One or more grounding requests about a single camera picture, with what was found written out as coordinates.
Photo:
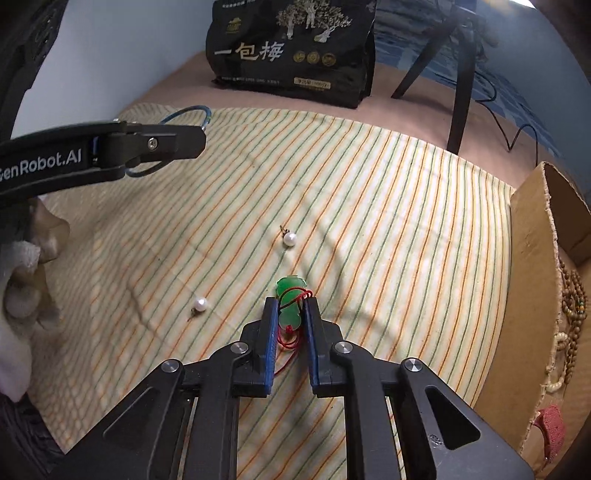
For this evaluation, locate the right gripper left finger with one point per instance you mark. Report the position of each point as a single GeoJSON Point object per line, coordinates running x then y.
{"type": "Point", "coordinates": [181, 420]}

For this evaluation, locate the left gloved hand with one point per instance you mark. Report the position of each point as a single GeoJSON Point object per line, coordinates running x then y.
{"type": "Point", "coordinates": [31, 236]}

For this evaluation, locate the yellow striped cloth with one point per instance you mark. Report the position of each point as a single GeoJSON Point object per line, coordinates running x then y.
{"type": "Point", "coordinates": [404, 245]}

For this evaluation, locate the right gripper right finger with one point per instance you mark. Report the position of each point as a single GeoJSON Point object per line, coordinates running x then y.
{"type": "Point", "coordinates": [402, 419]}

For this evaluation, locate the blue patterned bed quilt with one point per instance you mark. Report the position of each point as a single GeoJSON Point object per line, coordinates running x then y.
{"type": "Point", "coordinates": [446, 41]}

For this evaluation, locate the white pearl earring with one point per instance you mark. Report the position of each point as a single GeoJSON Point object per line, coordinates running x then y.
{"type": "Point", "coordinates": [198, 307]}
{"type": "Point", "coordinates": [288, 237]}

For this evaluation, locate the black snack bag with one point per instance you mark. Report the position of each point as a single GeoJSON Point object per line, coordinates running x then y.
{"type": "Point", "coordinates": [322, 51]}

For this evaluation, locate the cardboard box tray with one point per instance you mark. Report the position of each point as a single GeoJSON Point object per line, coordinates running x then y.
{"type": "Point", "coordinates": [537, 392]}

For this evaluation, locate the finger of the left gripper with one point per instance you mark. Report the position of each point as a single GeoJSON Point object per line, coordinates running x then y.
{"type": "Point", "coordinates": [125, 144]}

